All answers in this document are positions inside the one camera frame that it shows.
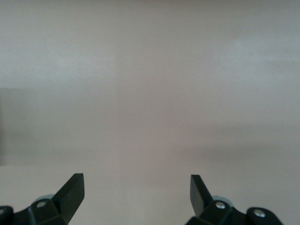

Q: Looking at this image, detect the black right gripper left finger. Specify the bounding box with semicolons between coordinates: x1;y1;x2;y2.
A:
0;173;85;225

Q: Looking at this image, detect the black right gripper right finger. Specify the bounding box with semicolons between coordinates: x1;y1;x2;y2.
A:
186;174;285;225

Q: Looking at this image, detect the paper table cover sheet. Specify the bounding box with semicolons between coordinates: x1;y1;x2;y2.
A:
0;0;300;225

